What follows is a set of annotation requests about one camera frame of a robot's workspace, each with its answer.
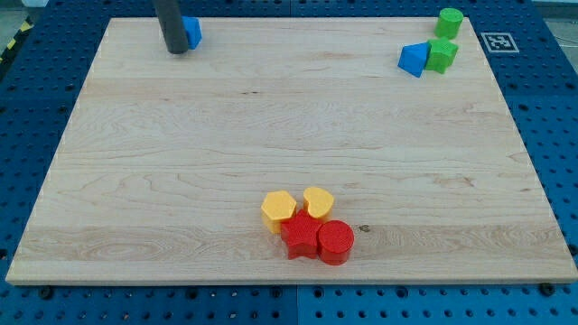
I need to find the blue cube block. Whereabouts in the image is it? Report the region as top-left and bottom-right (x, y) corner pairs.
(182, 16), (202, 50)

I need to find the white fiducial marker tag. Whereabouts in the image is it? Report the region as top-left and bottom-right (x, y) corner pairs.
(480, 32), (519, 53)

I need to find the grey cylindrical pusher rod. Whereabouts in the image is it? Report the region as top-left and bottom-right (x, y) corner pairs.
(153, 0), (189, 54)

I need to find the yellow heart block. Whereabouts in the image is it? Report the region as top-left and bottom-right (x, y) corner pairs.
(303, 187), (334, 222)

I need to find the red star block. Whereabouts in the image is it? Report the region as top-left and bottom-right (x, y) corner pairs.
(281, 209), (322, 259)

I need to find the blue triangle block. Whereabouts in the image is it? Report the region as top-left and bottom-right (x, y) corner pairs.
(397, 42), (430, 78)

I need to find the yellow hexagon block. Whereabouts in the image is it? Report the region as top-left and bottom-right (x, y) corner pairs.
(261, 190), (297, 234)

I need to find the green star block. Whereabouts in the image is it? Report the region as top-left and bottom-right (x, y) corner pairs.
(424, 37), (459, 74)

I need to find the yellow black hazard tape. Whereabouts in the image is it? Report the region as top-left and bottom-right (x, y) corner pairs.
(1, 16), (34, 64)

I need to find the wooden board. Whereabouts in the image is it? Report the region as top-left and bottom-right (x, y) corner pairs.
(6, 17), (577, 286)

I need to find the green cylinder block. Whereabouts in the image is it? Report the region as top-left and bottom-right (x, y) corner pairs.
(434, 7), (464, 40)

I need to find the red cylinder block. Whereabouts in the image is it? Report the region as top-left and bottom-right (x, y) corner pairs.
(317, 220), (355, 265)

